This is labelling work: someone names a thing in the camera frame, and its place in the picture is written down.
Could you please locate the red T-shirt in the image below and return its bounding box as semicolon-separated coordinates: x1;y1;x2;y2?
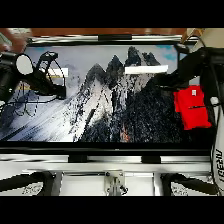
172;84;213;131

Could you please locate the silver frame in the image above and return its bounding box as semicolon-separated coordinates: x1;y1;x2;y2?
0;34;218;197

